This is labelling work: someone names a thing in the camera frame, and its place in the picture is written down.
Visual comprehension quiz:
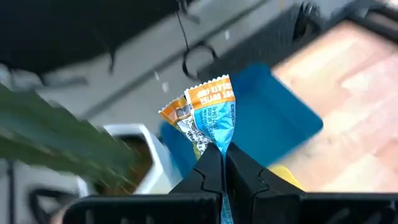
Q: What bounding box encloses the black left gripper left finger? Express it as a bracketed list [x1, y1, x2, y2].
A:
[169, 142, 224, 194]

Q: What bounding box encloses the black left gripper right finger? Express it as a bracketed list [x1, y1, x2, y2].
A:
[224, 142, 306, 194]

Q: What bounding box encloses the peanut butter chocolate chip bar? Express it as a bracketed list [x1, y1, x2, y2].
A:
[158, 74, 236, 224]

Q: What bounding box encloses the yellow plastic bin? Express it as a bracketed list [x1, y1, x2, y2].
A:
[267, 164, 305, 191]

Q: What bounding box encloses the white plant pot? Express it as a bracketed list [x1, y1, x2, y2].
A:
[75, 123, 183, 196]

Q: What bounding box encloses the blue plastic bin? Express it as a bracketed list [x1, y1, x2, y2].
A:
[159, 61, 324, 179]

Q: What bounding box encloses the green cactus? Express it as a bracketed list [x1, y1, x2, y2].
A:
[0, 83, 139, 189]

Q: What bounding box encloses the black backdrop panel with stands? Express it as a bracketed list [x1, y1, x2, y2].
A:
[0, 0, 200, 77]

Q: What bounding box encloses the black coiled cable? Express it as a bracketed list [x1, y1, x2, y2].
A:
[181, 42, 219, 81]

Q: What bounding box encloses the black hanging cable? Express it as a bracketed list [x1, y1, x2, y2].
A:
[175, 0, 191, 52]

